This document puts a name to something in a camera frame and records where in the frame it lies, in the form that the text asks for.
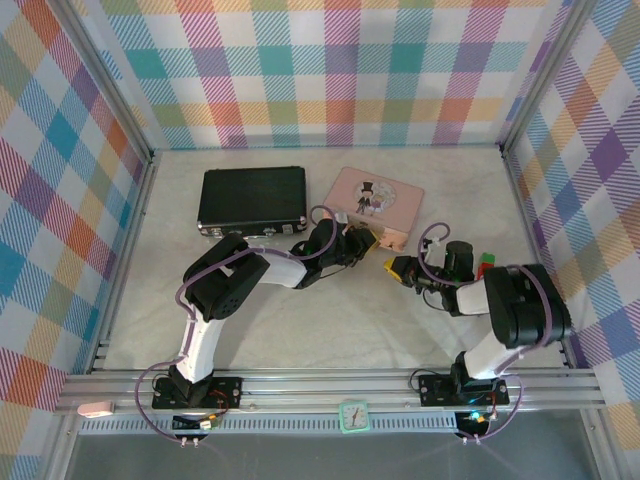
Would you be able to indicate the black base plate left arm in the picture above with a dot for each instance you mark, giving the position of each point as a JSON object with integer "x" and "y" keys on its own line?
{"x": 225, "y": 392}

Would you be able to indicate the aluminium frame rail wide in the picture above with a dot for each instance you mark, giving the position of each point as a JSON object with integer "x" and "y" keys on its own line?
{"x": 325, "y": 387}

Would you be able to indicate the teal square clock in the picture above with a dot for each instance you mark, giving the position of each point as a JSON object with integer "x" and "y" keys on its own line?
{"x": 354, "y": 417}

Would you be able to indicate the black hard case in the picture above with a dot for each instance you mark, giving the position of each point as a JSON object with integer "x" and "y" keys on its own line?
{"x": 250, "y": 200}

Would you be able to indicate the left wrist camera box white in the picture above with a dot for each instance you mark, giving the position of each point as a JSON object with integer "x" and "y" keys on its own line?
{"x": 341, "y": 218}

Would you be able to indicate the red green toy block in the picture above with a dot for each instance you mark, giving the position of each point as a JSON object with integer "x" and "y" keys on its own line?
{"x": 487, "y": 265}

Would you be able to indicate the black connector board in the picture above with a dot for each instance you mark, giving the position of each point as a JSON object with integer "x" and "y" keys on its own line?
{"x": 187, "y": 422}
{"x": 475, "y": 425}

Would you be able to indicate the pink tin box cartoon couple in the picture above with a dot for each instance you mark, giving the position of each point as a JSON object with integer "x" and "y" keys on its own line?
{"x": 380, "y": 200}

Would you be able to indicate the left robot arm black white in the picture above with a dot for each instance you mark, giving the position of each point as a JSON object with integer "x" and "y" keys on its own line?
{"x": 225, "y": 285}

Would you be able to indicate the aluminium frame post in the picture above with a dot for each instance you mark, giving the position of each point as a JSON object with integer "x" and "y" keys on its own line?
{"x": 107, "y": 80}
{"x": 547, "y": 75}

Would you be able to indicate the thin aluminium rail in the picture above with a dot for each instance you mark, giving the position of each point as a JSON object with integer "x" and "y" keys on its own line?
{"x": 325, "y": 146}

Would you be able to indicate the aluminium side rail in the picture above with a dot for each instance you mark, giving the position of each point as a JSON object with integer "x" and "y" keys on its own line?
{"x": 527, "y": 225}
{"x": 134, "y": 225}

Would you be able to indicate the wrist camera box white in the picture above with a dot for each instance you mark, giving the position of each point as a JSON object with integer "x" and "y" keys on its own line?
{"x": 341, "y": 218}
{"x": 433, "y": 243}

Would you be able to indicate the black base plate right arm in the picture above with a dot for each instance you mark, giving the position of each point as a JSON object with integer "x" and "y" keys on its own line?
{"x": 432, "y": 390}

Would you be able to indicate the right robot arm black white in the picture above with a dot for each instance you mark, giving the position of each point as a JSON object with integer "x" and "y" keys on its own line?
{"x": 525, "y": 310}

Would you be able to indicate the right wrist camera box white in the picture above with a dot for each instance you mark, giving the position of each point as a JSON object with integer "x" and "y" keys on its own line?
{"x": 433, "y": 243}

